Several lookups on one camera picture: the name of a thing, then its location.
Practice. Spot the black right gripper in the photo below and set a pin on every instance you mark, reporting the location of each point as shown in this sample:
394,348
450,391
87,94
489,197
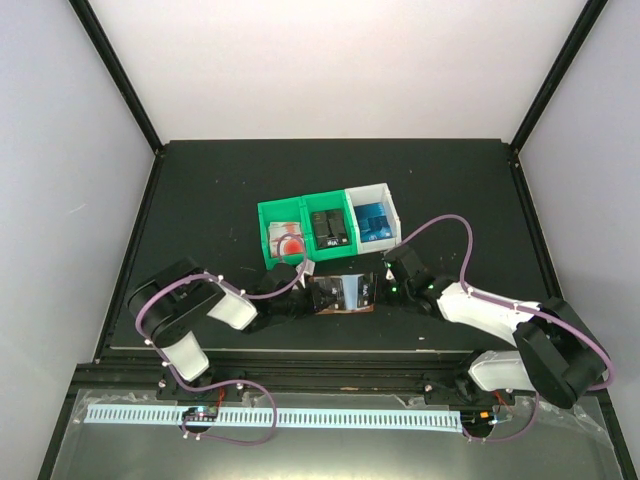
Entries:
383,293

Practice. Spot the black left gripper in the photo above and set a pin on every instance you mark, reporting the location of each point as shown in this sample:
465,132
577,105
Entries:
311,306

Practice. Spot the brown leather card holder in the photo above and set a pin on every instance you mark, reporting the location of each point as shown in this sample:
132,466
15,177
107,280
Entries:
350,290

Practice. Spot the black vip card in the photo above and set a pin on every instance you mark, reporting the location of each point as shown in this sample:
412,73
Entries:
327,293
366,290

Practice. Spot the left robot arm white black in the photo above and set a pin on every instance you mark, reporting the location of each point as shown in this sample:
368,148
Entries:
170,306

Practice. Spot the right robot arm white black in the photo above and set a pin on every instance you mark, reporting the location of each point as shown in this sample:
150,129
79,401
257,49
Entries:
552,351

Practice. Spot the stack of white red cards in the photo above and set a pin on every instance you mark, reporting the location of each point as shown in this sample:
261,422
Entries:
285,238

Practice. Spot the white bin with blue cards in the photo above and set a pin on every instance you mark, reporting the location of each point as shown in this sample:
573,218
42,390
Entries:
372,194

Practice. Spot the green bin with black cards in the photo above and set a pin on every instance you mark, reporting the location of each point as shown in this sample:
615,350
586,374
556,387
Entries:
325,201

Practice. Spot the stack of blue cards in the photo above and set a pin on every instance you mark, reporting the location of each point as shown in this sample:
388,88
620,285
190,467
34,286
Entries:
372,222

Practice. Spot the stack of black cards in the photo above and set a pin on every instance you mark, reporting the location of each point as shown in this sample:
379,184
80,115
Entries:
329,229

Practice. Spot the green bin with red cards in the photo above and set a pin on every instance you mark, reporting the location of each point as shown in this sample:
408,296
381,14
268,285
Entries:
289,209

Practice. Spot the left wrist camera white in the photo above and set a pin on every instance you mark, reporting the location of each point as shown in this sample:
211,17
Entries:
306,270

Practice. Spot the black aluminium frame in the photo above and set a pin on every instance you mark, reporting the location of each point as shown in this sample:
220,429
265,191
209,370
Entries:
483,175

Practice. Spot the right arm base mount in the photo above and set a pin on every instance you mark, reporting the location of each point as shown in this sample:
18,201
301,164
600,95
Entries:
456,388

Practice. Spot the white slotted cable duct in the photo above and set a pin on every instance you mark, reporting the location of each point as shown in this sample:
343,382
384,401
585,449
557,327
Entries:
292,418

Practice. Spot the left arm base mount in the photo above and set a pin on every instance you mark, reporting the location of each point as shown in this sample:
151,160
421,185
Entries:
169,389

